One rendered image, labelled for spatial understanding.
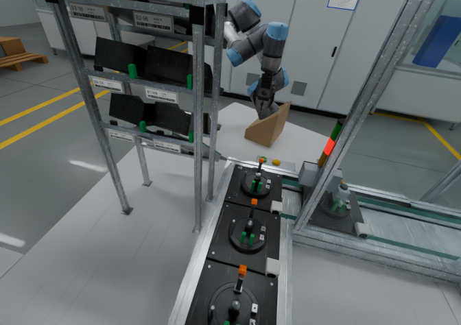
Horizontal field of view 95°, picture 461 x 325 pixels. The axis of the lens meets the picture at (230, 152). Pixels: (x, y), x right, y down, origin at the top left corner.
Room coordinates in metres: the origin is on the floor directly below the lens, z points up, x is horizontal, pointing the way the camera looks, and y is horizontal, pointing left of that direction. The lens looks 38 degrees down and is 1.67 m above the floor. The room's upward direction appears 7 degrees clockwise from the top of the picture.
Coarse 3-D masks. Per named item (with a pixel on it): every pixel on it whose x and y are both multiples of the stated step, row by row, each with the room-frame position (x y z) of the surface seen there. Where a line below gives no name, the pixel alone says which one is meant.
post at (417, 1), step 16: (416, 0) 0.48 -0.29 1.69; (400, 16) 0.49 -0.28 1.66; (416, 16) 0.48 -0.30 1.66; (400, 32) 0.48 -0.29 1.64; (384, 48) 0.49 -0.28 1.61; (400, 48) 0.48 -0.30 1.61; (384, 64) 0.48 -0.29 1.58; (368, 80) 0.49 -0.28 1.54; (384, 80) 0.48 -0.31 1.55; (368, 96) 0.48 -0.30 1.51; (352, 112) 0.49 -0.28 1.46; (352, 128) 0.48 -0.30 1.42; (336, 144) 0.49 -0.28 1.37; (336, 160) 0.48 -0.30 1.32; (320, 176) 0.48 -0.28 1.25; (320, 192) 0.48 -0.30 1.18; (304, 208) 0.48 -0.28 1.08; (304, 224) 0.48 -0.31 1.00
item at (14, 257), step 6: (0, 252) 0.31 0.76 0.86; (6, 252) 0.31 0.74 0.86; (12, 252) 0.31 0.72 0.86; (18, 252) 0.31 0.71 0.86; (0, 258) 0.29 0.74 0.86; (6, 258) 0.29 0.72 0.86; (12, 258) 0.29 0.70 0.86; (18, 258) 0.29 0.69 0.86; (0, 264) 0.27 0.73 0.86; (6, 264) 0.27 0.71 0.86; (12, 264) 0.28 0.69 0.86; (0, 270) 0.25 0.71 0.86; (6, 270) 0.25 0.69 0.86; (0, 276) 0.24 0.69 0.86
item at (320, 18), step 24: (312, 0) 3.61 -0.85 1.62; (336, 0) 3.56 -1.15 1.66; (312, 24) 3.59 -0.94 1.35; (336, 24) 3.54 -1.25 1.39; (288, 48) 3.63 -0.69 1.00; (312, 48) 3.58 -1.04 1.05; (336, 48) 3.50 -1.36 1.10; (288, 72) 3.62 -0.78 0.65; (312, 72) 3.56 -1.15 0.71; (288, 96) 3.60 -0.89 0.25; (312, 96) 3.54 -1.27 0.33
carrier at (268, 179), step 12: (252, 168) 0.79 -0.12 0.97; (240, 180) 0.69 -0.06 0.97; (252, 180) 0.64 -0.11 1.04; (264, 180) 0.69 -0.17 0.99; (276, 180) 0.72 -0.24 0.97; (228, 192) 0.62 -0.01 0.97; (240, 192) 0.62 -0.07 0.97; (252, 192) 0.62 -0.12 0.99; (264, 192) 0.62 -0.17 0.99; (276, 192) 0.65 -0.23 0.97; (240, 204) 0.56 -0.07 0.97; (264, 204) 0.57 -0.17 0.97; (276, 204) 0.56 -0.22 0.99
